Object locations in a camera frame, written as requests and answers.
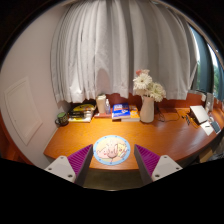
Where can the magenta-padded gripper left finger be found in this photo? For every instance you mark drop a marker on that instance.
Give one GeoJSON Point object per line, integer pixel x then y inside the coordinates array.
{"type": "Point", "coordinates": [63, 166]}

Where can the thin red book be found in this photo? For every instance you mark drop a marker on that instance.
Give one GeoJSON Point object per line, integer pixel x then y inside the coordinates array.
{"type": "Point", "coordinates": [101, 115]}

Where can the round cartoon print mouse pad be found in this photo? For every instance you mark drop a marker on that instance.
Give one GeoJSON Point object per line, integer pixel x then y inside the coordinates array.
{"type": "Point", "coordinates": [124, 149]}

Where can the white laptop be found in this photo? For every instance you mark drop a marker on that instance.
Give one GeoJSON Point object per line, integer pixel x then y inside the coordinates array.
{"type": "Point", "coordinates": [199, 114]}

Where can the white cylindrical container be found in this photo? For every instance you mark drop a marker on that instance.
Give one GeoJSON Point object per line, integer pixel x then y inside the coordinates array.
{"type": "Point", "coordinates": [101, 105]}

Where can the white flower bouquet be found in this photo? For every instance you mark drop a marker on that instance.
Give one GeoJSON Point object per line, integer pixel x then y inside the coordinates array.
{"type": "Point", "coordinates": [143, 81]}

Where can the yellow and black book stack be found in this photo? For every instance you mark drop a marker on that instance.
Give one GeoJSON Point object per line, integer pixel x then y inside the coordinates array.
{"type": "Point", "coordinates": [81, 113]}

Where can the white ceramic vase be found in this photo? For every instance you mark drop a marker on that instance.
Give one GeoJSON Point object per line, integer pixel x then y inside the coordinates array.
{"type": "Point", "coordinates": [147, 111]}

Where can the small clear bottle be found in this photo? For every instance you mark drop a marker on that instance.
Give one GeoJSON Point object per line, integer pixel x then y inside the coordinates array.
{"type": "Point", "coordinates": [108, 107]}

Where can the dark green mug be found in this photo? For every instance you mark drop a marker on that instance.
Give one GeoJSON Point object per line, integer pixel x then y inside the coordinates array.
{"type": "Point", "coordinates": [62, 118]}

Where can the white paper sheet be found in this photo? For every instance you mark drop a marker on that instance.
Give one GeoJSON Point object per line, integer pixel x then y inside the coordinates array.
{"type": "Point", "coordinates": [206, 128]}

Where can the window with dark frame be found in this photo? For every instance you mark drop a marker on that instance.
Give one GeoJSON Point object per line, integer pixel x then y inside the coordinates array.
{"type": "Point", "coordinates": [213, 70]}

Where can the white pleated curtain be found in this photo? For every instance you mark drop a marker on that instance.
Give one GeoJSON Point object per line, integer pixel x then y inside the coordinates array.
{"type": "Point", "coordinates": [120, 46]}

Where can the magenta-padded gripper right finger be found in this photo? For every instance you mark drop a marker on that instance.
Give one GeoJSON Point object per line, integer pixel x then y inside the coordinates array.
{"type": "Point", "coordinates": [163, 166]}

